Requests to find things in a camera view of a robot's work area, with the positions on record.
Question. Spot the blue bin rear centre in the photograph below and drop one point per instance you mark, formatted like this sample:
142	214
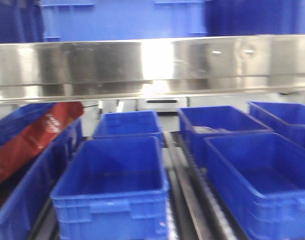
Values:
133	123

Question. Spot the blue bin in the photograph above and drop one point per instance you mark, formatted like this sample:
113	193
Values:
286	119
261	180
115	188
24	193
198	123
133	123

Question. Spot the blue bin rear right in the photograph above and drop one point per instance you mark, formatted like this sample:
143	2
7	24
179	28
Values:
198	123

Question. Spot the blue bin front centre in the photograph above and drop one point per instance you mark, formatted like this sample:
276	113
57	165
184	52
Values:
115	188

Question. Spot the blue bin front right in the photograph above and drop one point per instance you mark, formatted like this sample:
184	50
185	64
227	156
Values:
261	180

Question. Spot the large blue crate upper shelf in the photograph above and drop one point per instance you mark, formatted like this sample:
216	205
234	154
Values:
108	20

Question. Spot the blue bin far right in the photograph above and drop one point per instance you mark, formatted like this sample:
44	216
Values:
286	119

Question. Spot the blue bin far left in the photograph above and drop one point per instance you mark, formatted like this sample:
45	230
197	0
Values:
24	193

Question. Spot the black roller track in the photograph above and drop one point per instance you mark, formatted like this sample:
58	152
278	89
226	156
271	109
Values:
195	211

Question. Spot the red packaging bag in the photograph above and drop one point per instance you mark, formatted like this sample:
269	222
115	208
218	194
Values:
35	137

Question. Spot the stainless steel shelf rail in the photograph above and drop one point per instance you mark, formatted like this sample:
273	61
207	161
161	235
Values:
150	68

